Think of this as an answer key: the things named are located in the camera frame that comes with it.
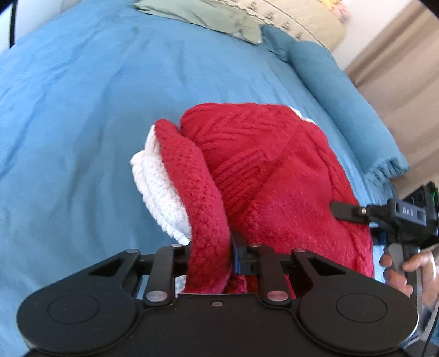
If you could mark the blue bed sheet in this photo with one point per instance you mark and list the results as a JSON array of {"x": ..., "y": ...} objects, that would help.
[{"x": 78, "y": 98}]

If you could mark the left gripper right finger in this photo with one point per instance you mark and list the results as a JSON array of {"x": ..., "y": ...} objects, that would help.
[{"x": 263, "y": 262}]

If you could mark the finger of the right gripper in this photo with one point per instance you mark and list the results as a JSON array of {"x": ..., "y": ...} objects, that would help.
[{"x": 349, "y": 212}]

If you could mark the red and white knit sweater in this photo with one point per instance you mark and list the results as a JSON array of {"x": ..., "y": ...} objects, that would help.
[{"x": 263, "y": 171}]

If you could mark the beige curtain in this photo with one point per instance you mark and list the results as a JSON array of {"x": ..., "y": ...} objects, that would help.
[{"x": 398, "y": 74}]

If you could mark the cream quilted headboard cover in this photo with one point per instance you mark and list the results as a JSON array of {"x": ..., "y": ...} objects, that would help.
[{"x": 303, "y": 20}]

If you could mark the green pillow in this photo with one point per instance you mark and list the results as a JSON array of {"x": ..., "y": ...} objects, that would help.
[{"x": 213, "y": 15}]

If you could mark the rolled blue duvet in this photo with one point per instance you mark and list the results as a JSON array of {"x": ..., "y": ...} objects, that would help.
[{"x": 370, "y": 140}]

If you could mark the person's right hand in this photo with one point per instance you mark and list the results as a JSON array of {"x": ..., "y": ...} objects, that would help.
[{"x": 427, "y": 262}]

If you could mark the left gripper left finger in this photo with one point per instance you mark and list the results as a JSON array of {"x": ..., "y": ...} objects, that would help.
[{"x": 162, "y": 268}]

